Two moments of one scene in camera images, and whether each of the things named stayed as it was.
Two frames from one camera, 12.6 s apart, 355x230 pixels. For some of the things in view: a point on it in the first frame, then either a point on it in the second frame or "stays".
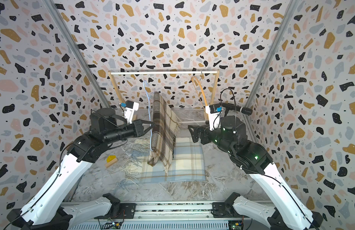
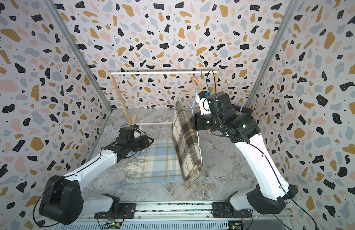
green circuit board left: [114, 225] stays
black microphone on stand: [227, 106] stays
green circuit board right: [235, 224] stays
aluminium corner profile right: [290, 9] stays
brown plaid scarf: [165, 125] → [187, 154]
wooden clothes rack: [217, 72] stays
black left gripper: [138, 128] → [145, 142]
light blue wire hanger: [149, 115] → [192, 107]
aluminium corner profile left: [58, 16] stays
